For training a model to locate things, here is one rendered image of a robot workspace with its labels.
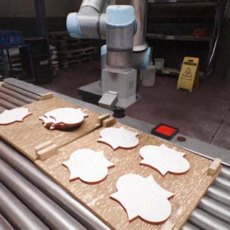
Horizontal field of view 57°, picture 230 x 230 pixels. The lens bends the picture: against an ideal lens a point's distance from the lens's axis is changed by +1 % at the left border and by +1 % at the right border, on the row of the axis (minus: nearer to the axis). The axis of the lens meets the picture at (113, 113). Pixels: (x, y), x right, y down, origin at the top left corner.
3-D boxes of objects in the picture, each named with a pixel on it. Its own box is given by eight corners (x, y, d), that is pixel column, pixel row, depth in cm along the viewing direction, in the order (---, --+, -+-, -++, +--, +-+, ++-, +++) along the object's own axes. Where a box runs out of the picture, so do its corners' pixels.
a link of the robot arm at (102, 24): (106, 12, 71) (97, 12, 61) (139, 13, 69) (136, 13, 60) (106, 37, 75) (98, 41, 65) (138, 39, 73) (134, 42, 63)
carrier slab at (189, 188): (114, 124, 86) (114, 120, 85) (221, 169, 61) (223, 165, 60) (35, 165, 63) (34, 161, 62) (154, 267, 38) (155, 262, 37)
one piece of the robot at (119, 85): (88, 59, 57) (91, 114, 64) (116, 63, 53) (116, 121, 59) (112, 53, 66) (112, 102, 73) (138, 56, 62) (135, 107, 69)
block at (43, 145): (51, 146, 69) (50, 139, 68) (55, 148, 68) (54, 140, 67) (34, 154, 65) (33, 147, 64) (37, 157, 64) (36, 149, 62)
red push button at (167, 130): (161, 127, 84) (161, 124, 84) (175, 132, 81) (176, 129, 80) (153, 133, 80) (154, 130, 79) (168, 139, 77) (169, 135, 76)
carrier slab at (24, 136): (53, 99, 112) (53, 96, 111) (112, 122, 88) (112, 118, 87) (-19, 122, 88) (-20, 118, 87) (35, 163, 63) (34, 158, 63)
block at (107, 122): (112, 121, 85) (112, 115, 83) (116, 123, 83) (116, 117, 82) (102, 126, 81) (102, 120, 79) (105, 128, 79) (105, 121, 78)
